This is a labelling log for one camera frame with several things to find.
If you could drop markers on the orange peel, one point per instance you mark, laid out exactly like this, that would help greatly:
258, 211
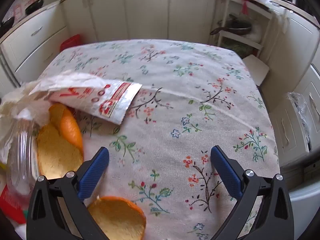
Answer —
55, 150
120, 220

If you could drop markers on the white stool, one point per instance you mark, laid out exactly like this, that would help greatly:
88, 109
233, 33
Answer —
255, 66

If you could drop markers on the red tassel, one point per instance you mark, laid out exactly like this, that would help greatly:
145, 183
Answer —
245, 7

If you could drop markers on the red packet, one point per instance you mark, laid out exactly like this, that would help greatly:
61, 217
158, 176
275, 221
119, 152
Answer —
10, 202

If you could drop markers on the white plastic bag red print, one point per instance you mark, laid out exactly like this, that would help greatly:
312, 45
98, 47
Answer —
107, 97

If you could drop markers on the white base cabinets under window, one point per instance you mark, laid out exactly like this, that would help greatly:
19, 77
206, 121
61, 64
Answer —
112, 12

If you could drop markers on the red wall stickers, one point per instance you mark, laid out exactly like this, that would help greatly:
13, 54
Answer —
18, 11

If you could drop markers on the red-lined waste bin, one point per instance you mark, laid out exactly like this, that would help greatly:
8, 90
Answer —
71, 42

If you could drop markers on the dark frying pan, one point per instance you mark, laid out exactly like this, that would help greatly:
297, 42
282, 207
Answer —
237, 28

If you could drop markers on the white drawer cabinet under stove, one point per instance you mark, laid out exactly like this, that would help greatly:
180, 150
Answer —
32, 37

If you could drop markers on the white trolley rack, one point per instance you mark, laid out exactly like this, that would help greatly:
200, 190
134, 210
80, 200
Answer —
252, 43

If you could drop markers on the black wok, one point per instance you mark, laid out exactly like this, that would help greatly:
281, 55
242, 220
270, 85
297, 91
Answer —
33, 7

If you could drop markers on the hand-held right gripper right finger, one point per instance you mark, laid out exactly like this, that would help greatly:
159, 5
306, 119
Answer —
226, 172

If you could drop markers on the white fridge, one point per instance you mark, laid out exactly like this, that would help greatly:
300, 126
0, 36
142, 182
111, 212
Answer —
302, 202

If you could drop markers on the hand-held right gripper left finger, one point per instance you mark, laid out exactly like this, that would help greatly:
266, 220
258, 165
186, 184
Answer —
93, 173

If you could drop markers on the clear plastic bottle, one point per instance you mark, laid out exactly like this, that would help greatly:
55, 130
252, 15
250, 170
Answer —
20, 155

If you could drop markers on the floral tablecloth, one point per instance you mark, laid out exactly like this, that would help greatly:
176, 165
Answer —
175, 105

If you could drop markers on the black cooking pan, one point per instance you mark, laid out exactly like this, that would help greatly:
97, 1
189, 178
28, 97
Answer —
6, 24

